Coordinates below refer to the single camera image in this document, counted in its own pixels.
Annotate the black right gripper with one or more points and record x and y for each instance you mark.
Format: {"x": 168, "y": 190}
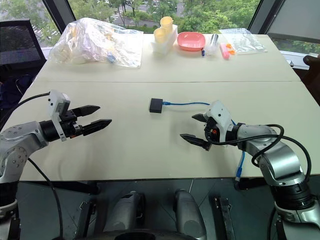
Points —
{"x": 212, "y": 132}

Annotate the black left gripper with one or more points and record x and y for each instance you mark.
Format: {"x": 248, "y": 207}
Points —
{"x": 68, "y": 125}

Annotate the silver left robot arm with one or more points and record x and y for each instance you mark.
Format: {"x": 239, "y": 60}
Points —
{"x": 17, "y": 140}

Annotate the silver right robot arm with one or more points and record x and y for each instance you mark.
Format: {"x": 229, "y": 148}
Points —
{"x": 277, "y": 160}

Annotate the small black box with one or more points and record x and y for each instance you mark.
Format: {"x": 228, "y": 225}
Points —
{"x": 155, "y": 106}

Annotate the large clear plastic bag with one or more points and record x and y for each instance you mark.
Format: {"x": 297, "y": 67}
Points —
{"x": 87, "y": 42}

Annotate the small blue cap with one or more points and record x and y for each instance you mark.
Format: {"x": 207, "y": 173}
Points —
{"x": 203, "y": 52}

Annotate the pink rectangular block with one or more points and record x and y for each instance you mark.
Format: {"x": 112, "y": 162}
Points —
{"x": 225, "y": 51}

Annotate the grey rounded shape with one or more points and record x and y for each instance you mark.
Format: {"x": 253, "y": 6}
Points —
{"x": 188, "y": 212}
{"x": 125, "y": 215}

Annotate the small orange piece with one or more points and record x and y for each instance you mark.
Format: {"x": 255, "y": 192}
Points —
{"x": 232, "y": 52}
{"x": 228, "y": 46}

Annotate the clear plastic cup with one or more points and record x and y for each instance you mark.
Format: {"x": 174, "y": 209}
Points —
{"x": 212, "y": 43}

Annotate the pink plastic bowl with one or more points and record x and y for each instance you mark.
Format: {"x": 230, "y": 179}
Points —
{"x": 191, "y": 41}

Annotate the white stepped cup holder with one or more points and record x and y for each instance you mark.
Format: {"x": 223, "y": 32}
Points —
{"x": 168, "y": 41}

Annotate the clear flat zip bag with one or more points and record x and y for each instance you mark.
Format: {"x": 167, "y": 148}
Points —
{"x": 246, "y": 41}

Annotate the short yellow plastic cup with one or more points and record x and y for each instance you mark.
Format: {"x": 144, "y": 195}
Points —
{"x": 160, "y": 35}

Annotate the black mesh chair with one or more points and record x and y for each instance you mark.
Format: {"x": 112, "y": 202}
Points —
{"x": 17, "y": 42}

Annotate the tall yellow plastic cup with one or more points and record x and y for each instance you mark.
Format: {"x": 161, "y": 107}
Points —
{"x": 166, "y": 23}

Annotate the brown rounded object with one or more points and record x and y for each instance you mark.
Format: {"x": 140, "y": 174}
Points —
{"x": 312, "y": 62}

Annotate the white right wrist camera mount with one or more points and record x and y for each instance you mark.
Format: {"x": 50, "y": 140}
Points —
{"x": 220, "y": 112}

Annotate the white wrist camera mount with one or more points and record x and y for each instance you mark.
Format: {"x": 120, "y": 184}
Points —
{"x": 220, "y": 112}
{"x": 57, "y": 105}

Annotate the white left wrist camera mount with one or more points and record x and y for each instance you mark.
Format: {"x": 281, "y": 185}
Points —
{"x": 57, "y": 105}

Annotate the black table frame bar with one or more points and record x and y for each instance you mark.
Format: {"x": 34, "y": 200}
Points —
{"x": 62, "y": 186}

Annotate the black metal bracket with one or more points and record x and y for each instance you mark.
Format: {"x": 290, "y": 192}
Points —
{"x": 85, "y": 220}
{"x": 225, "y": 217}

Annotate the black window frame post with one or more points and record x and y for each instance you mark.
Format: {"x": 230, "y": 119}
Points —
{"x": 60, "y": 15}
{"x": 261, "y": 13}

